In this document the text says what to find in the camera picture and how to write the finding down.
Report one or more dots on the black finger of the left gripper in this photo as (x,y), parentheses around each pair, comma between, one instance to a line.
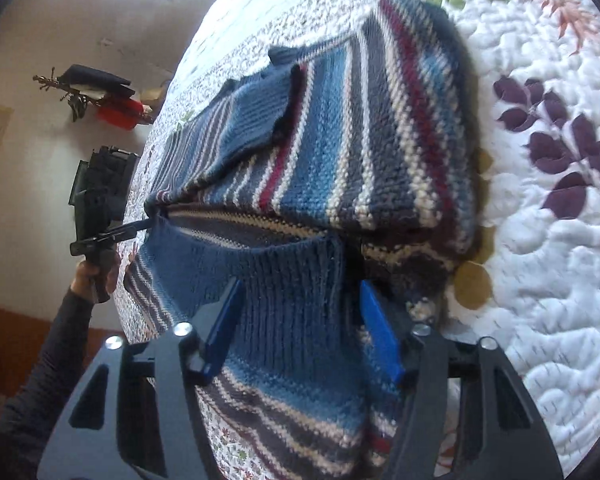
(112,237)

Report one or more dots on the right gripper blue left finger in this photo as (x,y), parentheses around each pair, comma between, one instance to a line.
(214,328)

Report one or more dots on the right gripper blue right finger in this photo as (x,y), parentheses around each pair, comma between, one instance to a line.
(382,320)

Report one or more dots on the striped knitted sweater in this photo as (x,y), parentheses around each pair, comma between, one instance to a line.
(347,159)

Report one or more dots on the left forearm dark sleeve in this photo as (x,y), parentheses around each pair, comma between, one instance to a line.
(28,418)

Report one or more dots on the person left hand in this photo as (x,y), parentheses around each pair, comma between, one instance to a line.
(87,275)

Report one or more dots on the red garment on rack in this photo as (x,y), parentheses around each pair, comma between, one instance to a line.
(121,113)

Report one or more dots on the dark garment on rack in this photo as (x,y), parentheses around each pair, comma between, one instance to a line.
(79,74)

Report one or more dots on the wooden coat rack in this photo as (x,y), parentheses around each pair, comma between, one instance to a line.
(81,98)

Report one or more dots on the floral white quilt bedspread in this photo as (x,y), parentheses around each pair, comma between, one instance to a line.
(502,375)

